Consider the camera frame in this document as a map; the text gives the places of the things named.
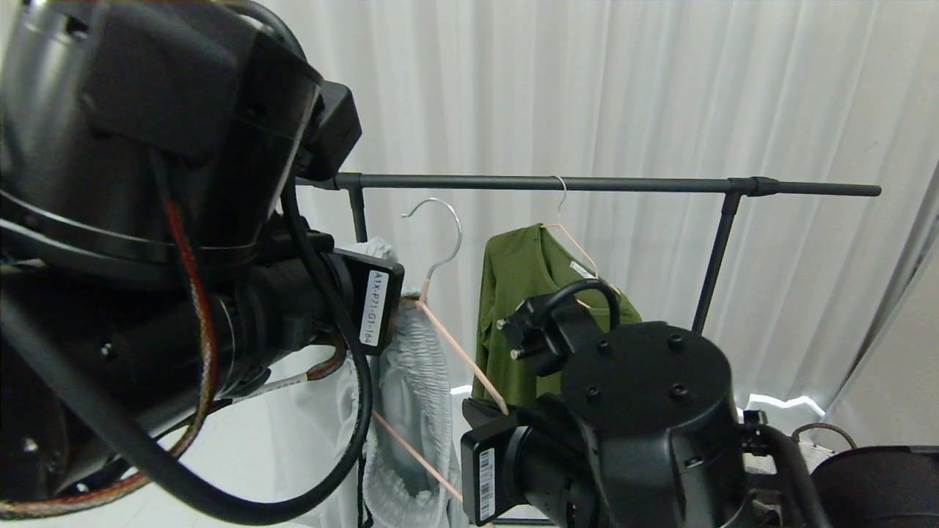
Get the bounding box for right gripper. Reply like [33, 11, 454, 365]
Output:
[461, 425, 589, 528]

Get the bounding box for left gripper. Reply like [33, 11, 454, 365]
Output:
[213, 248, 406, 400]

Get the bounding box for pale grey shorts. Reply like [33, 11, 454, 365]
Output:
[290, 236, 472, 528]

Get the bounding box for pink clothes hanger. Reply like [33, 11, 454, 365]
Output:
[543, 176, 622, 309]
[370, 198, 512, 507]

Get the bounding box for green printed shirt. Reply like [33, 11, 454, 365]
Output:
[473, 224, 643, 411]

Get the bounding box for white laundry basket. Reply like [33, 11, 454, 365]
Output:
[745, 422, 859, 477]

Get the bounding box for black clothes rack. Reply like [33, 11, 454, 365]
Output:
[297, 173, 883, 338]

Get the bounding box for white curtain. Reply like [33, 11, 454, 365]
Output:
[257, 0, 939, 419]

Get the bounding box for black cable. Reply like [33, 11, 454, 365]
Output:
[748, 422, 833, 528]
[220, 0, 309, 63]
[0, 180, 375, 526]
[528, 279, 623, 331]

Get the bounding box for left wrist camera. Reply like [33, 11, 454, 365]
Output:
[297, 79, 364, 182]

